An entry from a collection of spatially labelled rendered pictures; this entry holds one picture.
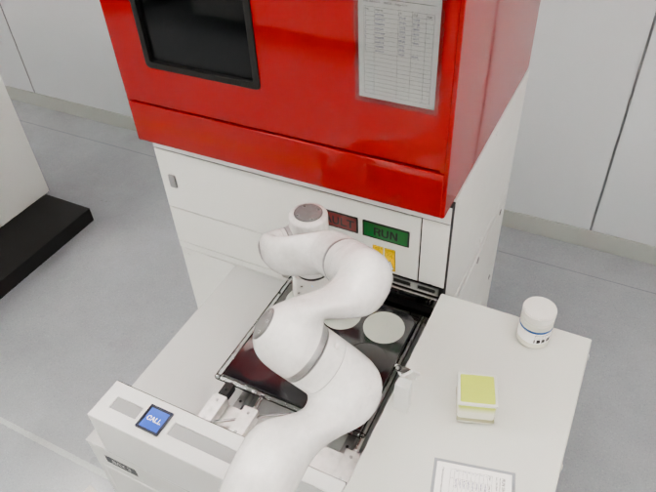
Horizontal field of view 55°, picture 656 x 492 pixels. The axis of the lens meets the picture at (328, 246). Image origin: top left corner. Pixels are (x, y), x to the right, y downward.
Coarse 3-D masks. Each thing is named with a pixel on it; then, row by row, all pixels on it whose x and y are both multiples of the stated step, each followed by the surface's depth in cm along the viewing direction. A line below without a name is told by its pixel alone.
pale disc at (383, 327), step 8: (376, 312) 155; (384, 312) 155; (368, 320) 153; (376, 320) 153; (384, 320) 153; (392, 320) 153; (400, 320) 153; (368, 328) 152; (376, 328) 151; (384, 328) 151; (392, 328) 151; (400, 328) 151; (368, 336) 150; (376, 336) 150; (384, 336) 150; (392, 336) 149; (400, 336) 149
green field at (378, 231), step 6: (366, 228) 148; (372, 228) 148; (378, 228) 147; (384, 228) 146; (390, 228) 145; (366, 234) 150; (372, 234) 149; (378, 234) 148; (384, 234) 147; (390, 234) 146; (396, 234) 145; (402, 234) 144; (390, 240) 147; (396, 240) 146; (402, 240) 145
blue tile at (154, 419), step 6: (150, 414) 129; (156, 414) 129; (162, 414) 129; (168, 414) 128; (144, 420) 128; (150, 420) 128; (156, 420) 128; (162, 420) 127; (144, 426) 127; (150, 426) 127; (156, 426) 127
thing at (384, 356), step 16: (288, 288) 163; (352, 336) 150; (240, 352) 148; (368, 352) 146; (384, 352) 146; (240, 368) 144; (256, 368) 144; (384, 368) 143; (256, 384) 141; (272, 384) 141; (288, 384) 141; (384, 384) 140; (288, 400) 137; (304, 400) 137
